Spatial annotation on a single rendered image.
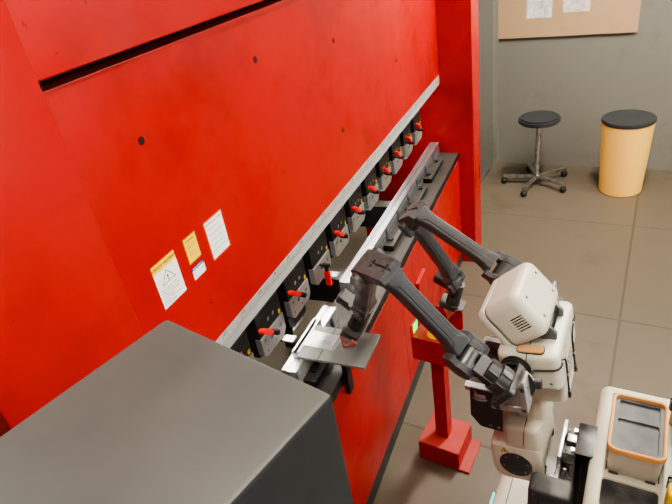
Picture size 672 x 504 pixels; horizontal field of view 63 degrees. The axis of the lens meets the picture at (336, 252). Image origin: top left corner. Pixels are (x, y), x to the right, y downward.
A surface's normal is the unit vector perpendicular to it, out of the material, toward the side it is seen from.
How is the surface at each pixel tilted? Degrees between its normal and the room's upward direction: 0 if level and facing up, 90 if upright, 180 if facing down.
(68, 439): 0
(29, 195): 90
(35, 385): 90
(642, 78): 90
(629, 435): 0
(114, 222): 90
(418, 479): 0
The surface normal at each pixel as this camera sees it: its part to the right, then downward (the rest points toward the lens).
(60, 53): 0.91, 0.07
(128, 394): -0.15, -0.85
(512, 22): -0.46, 0.51
